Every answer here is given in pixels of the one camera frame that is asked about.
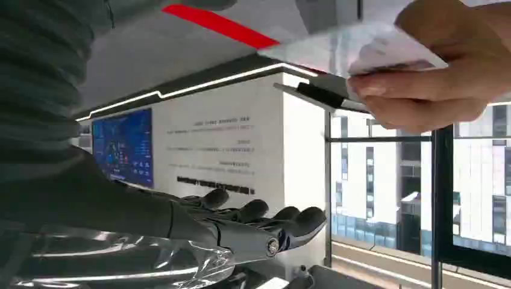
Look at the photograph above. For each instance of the clear plastic wrap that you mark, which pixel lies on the clear plastic wrap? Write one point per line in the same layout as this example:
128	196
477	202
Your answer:
119	263

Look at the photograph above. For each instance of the white LED light strip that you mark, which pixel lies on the white LED light strip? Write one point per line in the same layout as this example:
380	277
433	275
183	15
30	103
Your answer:
191	88

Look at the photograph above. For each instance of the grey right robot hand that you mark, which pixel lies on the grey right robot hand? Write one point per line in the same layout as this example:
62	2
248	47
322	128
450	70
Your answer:
119	207

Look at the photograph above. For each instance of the grey box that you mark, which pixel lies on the grey box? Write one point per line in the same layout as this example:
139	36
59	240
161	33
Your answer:
327	14

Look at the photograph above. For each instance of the black window frame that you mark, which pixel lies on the black window frame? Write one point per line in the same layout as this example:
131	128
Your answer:
442	191

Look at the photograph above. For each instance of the person's hand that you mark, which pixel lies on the person's hand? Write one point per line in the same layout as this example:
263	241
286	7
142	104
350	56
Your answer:
447	87

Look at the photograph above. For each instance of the ribbed grey right arm sleeve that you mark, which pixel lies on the ribbed grey right arm sleeve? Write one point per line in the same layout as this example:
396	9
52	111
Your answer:
36	79

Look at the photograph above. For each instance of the white building outside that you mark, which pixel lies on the white building outside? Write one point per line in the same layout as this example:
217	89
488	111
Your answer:
379	187

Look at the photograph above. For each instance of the blue display screen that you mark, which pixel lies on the blue display screen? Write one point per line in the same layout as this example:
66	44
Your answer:
123	147

